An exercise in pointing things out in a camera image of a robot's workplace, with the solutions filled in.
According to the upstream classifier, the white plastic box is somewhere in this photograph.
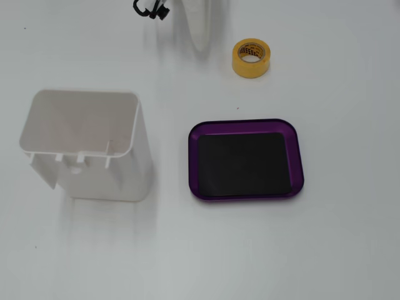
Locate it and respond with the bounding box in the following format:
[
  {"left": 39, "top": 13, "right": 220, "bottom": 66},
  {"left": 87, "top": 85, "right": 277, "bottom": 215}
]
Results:
[{"left": 19, "top": 89, "right": 154, "bottom": 203}]

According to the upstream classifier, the black tray mat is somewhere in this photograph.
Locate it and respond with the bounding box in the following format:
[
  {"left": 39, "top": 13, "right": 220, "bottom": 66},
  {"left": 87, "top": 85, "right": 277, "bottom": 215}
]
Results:
[{"left": 197, "top": 132, "right": 293, "bottom": 198}]

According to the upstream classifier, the black cable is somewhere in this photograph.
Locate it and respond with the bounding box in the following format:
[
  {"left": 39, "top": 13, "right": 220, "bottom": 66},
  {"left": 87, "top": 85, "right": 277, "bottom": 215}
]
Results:
[{"left": 132, "top": 0, "right": 170, "bottom": 21}]

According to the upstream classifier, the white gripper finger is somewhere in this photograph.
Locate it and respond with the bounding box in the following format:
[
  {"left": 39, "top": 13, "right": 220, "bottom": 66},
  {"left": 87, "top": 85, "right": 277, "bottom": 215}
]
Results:
[{"left": 179, "top": 0, "right": 233, "bottom": 60}]

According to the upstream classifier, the yellow tape roll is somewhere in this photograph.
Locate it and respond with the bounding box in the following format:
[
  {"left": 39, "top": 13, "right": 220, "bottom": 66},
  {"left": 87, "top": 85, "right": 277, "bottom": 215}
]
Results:
[{"left": 231, "top": 38, "right": 271, "bottom": 79}]

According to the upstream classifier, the purple metal tray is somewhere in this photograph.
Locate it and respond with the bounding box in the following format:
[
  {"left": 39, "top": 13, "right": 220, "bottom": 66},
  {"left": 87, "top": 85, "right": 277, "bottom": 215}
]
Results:
[{"left": 187, "top": 118, "right": 305, "bottom": 203}]

